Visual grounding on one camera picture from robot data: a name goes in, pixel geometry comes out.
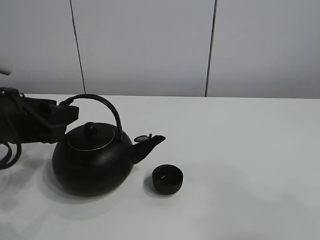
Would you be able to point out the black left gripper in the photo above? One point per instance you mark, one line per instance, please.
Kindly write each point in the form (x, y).
(33, 120)

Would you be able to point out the black round teapot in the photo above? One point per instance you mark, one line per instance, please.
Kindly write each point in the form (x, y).
(96, 158)

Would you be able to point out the small black teacup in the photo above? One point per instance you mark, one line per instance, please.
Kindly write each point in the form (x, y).
(167, 179)

